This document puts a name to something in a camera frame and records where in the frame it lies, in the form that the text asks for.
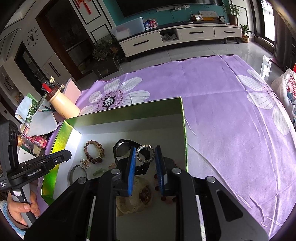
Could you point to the green cardboard box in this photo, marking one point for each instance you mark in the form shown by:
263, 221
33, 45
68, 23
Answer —
129, 129

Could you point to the red yogurt cup pack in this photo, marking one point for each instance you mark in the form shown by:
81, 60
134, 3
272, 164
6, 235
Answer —
34, 141

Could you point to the white pen holder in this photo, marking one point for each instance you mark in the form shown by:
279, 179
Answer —
44, 122

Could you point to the pale green crystal ornament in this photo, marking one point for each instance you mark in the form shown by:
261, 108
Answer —
99, 172

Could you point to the green and white package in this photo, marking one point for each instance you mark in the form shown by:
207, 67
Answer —
25, 109

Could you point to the red knot wall decoration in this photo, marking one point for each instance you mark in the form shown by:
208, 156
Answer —
81, 4

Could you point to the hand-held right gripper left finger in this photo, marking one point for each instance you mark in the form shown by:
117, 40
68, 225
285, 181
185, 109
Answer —
131, 171

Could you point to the person's left hand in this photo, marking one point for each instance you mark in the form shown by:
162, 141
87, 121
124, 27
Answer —
16, 208

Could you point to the dark leafy plant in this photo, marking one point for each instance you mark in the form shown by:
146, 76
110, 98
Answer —
103, 49

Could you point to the large flat television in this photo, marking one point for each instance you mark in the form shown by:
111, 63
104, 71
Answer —
166, 5

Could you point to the white television cabinet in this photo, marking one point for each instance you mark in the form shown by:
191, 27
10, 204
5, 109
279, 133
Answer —
196, 34

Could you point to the clear plastic storage box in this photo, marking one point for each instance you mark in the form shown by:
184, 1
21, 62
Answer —
127, 29

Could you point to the black alarm clock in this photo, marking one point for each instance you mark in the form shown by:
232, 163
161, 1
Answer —
222, 19

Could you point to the white power strip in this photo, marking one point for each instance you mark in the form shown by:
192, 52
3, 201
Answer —
173, 8

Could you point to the purple floral cloth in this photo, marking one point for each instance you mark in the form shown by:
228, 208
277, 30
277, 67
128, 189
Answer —
219, 127

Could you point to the black wrist watch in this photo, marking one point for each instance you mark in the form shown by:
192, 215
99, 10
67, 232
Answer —
121, 148

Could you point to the yellow and white box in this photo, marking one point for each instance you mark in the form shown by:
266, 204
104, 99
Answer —
209, 14

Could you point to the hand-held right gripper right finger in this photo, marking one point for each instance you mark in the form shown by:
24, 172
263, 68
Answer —
160, 171

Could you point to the cream bottle brown lid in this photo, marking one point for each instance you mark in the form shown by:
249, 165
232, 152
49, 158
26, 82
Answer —
64, 106

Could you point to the red and blue small box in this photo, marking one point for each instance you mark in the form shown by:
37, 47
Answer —
150, 25

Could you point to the gold flower brooch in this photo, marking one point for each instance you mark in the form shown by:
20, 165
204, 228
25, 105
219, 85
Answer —
84, 162

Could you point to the tall potted plant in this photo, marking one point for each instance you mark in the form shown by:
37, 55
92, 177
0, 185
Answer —
232, 17

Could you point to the silver metal bangle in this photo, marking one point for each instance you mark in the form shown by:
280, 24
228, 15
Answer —
72, 171

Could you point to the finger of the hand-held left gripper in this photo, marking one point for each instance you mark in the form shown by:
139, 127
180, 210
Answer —
55, 160

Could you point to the pink notebook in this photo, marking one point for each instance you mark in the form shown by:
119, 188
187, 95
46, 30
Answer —
72, 90

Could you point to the white printed plastic bag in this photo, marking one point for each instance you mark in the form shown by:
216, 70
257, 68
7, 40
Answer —
285, 92

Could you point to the black wall clock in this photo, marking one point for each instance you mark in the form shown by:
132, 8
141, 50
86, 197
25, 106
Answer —
32, 36

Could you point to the small potted plant yellow pot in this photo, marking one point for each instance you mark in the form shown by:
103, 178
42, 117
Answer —
245, 37

